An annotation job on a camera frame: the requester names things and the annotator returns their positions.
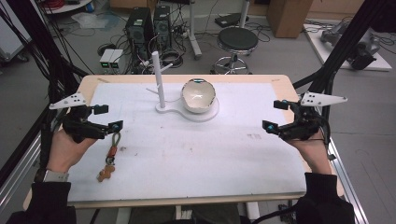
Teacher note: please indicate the black round stool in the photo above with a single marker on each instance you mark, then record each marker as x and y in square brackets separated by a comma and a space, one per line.
[237, 39]

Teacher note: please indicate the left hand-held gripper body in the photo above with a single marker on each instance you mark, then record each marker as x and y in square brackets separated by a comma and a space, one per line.
[79, 126]

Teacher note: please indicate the aluminium rail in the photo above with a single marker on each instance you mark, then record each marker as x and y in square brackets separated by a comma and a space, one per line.
[345, 180]
[15, 177]

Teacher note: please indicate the small white box green display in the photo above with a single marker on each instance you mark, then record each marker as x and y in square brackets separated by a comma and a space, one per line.
[115, 59]
[106, 59]

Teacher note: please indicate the white peg stand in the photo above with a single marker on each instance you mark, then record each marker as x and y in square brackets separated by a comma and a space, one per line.
[160, 90]

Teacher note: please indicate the black metal frame strut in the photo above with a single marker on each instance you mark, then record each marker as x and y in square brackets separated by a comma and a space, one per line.
[40, 40]
[345, 43]

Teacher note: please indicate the grey wristwatch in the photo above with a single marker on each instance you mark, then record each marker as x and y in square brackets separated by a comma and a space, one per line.
[56, 176]

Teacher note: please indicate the white round table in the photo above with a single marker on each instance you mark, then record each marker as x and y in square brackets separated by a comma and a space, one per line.
[67, 6]

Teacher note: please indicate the white floor board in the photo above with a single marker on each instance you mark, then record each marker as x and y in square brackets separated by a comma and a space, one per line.
[381, 63]

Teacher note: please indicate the white desk leg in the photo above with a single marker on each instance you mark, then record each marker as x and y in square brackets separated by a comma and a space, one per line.
[193, 31]

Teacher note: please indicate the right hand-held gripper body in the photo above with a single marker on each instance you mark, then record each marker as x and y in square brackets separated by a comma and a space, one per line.
[303, 129]

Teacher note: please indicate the white table mat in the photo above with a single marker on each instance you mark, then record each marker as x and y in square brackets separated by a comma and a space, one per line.
[193, 155]

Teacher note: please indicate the large black computer tower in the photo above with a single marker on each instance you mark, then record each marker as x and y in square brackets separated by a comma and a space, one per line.
[139, 29]

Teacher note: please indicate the white bowl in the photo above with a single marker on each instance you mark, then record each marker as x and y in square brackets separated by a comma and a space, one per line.
[197, 96]

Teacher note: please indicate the person's right hand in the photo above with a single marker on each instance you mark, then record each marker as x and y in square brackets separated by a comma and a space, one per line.
[316, 155]

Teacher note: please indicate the brown cardboard box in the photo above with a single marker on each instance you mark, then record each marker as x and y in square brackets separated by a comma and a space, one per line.
[289, 17]

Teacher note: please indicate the grey machine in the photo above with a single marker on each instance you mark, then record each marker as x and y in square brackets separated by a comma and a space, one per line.
[362, 46]

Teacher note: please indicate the person's left hand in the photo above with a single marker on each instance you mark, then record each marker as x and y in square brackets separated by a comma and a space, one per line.
[63, 152]

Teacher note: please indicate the slim black computer tower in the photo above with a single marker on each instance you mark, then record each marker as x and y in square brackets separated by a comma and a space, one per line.
[162, 26]

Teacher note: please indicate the black flat device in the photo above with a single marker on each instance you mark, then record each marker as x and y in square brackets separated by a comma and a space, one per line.
[231, 20]

